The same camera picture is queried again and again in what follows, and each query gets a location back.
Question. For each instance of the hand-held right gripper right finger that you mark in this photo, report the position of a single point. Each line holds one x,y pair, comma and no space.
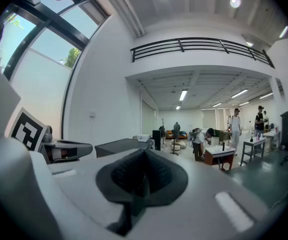
166,179

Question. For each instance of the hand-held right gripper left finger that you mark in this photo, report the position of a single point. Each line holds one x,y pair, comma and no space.
113,179

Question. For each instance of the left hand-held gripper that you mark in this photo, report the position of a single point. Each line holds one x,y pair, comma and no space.
27,130

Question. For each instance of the beige round pouf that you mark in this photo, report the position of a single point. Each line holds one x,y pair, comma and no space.
177,145

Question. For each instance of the black speaker box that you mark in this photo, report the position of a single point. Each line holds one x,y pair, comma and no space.
156,139

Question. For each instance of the orange sofa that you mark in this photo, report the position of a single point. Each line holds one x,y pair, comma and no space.
170,134

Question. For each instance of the black coat stand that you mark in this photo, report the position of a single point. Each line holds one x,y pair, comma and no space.
163,134

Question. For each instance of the wooden table white top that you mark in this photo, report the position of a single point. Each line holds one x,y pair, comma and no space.
218,152

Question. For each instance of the row of ceiling tube lights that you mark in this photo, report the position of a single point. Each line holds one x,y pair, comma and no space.
183,95

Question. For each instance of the grey table white top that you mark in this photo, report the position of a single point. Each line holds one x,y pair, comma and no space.
253,144

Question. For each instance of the large black-framed window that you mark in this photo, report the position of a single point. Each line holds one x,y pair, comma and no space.
49,46

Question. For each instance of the black balcony railing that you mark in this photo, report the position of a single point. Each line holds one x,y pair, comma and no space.
201,45

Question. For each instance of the round ceiling light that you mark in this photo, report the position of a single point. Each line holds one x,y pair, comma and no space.
235,1

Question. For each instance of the white wall switch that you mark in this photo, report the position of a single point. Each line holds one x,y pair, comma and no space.
92,114

